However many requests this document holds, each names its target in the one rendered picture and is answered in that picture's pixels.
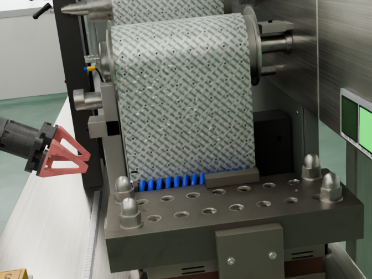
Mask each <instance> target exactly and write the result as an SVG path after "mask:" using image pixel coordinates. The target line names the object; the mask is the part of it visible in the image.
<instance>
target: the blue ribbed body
mask: <svg viewBox="0 0 372 279"><path fill-rule="evenodd" d="M204 175H205V173H204V172H201V174H200V179H199V178H198V176H197V174H195V173H193V174H192V177H191V180H190V178H189V175H187V174H185V175H183V180H181V178H180V176H178V175H177V176H175V177H174V182H173V180H172V178H171V177H167V178H166V182H164V180H163V178H158V179H157V183H156V182H155V180H154V179H150V180H149V181H148V184H147V182H146V181H145V180H141V181H140V183H139V186H138V192H143V191H149V190H157V189H166V188H175V187H183V186H188V185H197V184H205V180H204Z"/></svg>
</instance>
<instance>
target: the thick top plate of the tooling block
mask: <svg viewBox="0 0 372 279"><path fill-rule="evenodd" d="M328 172H331V171H330V170H329V169H328V168H323V169H321V174H322V178H321V179H319V180H305V179H302V178H301V174H302V171H301V172H293V173H284V174H275V175H267V176H262V177H259V179H260V181H259V182H253V183H244V184H236V185H227V186H222V187H213V188H206V185H205V184H197V185H188V186H183V187H175V188H166V189H157V190H149V191H143V192H135V197H136V203H137V205H138V210H139V211H141V216H142V220H143V225H142V226H141V227H140V228H138V229H135V230H123V229H121V228H120V213H121V205H118V204H116V203H115V199H116V198H115V195H110V196H109V199H108V211H107V224H106V236H105V241H106V247H107V254H108V261H109V265H110V272H111V273H116V272H124V271H132V270H140V269H144V268H153V267H160V266H168V265H176V264H184V263H189V262H197V261H205V260H212V259H217V251H216V238H215V230H223V229H231V228H239V227H244V226H253V225H261V224H269V223H277V222H279V223H280V224H281V226H282V228H283V249H284V250H285V249H293V248H298V247H306V246H314V245H322V244H330V243H334V242H342V241H350V240H358V239H363V238H364V204H363V203H362V202H361V201H360V200H359V199H358V198H357V197H356V196H355V195H354V194H353V193H352V192H351V191H350V190H349V189H348V188H347V187H346V186H345V185H344V184H343V183H342V182H341V181H340V185H341V186H342V196H343V200H342V201H341V202H339V203H334V204H331V203H325V202H322V201H321V200H320V199H319V196H320V195H321V186H322V181H323V177H324V175H325V174H326V173H328Z"/></svg>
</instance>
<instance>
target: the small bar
mask: <svg viewBox="0 0 372 279"><path fill-rule="evenodd" d="M204 180H205V185H206V188H213V187H222V186H227V185H236V184H244V183H253V182H259V181H260V179H259V172H258V170H257V169H256V168H250V169H241V170H232V171H227V172H219V173H210V174H205V175H204Z"/></svg>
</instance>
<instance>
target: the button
mask: <svg viewBox="0 0 372 279"><path fill-rule="evenodd" d="M0 279H28V274H27V269H26V268H19V269H15V270H6V271H0Z"/></svg>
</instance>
